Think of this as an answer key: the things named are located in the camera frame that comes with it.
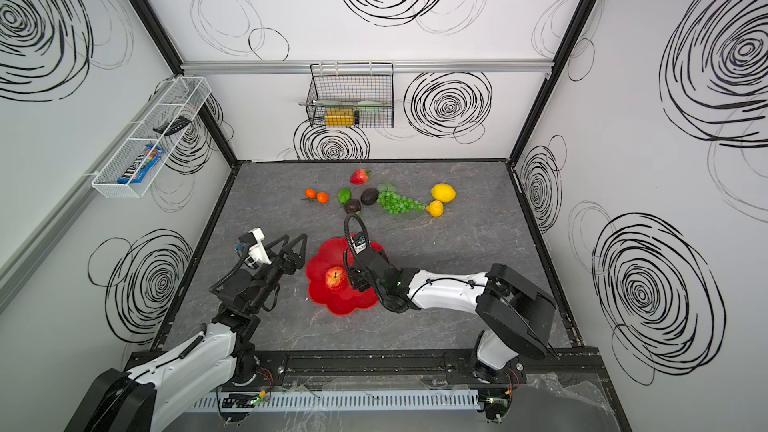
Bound white slotted cable duct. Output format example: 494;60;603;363
188;390;481;414

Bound small yellow pear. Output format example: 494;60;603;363
425;200;444;218

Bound black remote control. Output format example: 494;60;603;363
153;115;191;137

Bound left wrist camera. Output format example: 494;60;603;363
236;228;271;269

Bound dark avocado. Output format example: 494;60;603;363
360;188;379;206

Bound aluminium wall rail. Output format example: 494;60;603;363
0;80;181;313
181;58;554;75

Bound blue candy packet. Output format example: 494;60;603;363
117;144;165;184

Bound aluminium wall rail back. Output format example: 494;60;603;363
181;58;554;75

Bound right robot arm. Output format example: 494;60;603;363
343;246;556;383

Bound yellow sponge in basket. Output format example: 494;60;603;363
324;108;357;128

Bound green grape bunch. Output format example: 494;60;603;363
377;184;426;215

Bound red apple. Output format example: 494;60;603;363
324;266;348;290

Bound green lime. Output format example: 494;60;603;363
337;188;352;205

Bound red flower-shaped fruit bowl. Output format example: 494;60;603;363
306;238;379;316

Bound red strawberry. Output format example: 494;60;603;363
349;169;370;185

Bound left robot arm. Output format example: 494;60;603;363
66;228;308;431

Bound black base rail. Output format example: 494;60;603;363
224;347;609;391

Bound large yellow lemon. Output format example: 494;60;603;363
431;183;457;203

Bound dark purple mangosteen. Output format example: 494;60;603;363
343;198;362;215

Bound white wire wall shelf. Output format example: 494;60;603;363
91;76;211;199

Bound black wire wall basket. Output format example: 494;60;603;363
299;70;395;129

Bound aluminium wall rail left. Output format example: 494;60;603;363
0;80;181;313

